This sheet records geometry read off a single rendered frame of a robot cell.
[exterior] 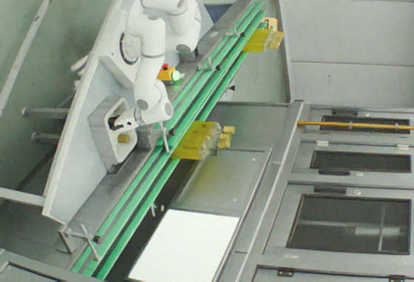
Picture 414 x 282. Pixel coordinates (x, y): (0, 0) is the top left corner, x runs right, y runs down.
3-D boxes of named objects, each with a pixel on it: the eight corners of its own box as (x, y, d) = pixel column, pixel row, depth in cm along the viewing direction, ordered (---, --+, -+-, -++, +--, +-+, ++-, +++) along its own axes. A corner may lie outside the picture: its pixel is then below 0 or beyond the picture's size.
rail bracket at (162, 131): (152, 153, 202) (178, 155, 198) (143, 120, 194) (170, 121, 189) (155, 149, 205) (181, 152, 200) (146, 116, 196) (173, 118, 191)
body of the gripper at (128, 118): (140, 130, 175) (119, 135, 180) (152, 116, 183) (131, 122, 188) (131, 114, 172) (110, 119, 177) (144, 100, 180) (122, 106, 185)
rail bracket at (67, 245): (58, 253, 156) (107, 266, 148) (40, 220, 147) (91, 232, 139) (63, 244, 160) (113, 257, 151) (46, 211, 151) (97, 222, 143)
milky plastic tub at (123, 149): (102, 163, 189) (120, 165, 186) (86, 117, 178) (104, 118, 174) (121, 140, 203) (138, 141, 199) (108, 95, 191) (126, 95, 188)
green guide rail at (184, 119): (156, 145, 205) (172, 146, 202) (155, 143, 205) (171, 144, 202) (255, 11, 341) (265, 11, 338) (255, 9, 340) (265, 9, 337)
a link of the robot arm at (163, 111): (151, 86, 164) (163, 74, 171) (129, 93, 169) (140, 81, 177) (169, 123, 170) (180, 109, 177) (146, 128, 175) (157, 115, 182)
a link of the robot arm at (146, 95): (147, 44, 165) (147, 93, 177) (130, 58, 155) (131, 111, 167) (168, 47, 163) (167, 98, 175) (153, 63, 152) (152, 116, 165)
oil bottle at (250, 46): (234, 52, 299) (276, 52, 289) (233, 44, 296) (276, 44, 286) (236, 49, 304) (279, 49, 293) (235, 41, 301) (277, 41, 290)
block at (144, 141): (137, 149, 204) (151, 150, 201) (131, 131, 199) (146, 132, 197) (140, 144, 207) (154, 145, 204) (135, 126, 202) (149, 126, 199)
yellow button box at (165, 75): (158, 85, 233) (171, 85, 231) (155, 71, 229) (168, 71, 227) (164, 78, 239) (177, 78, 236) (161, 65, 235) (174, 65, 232)
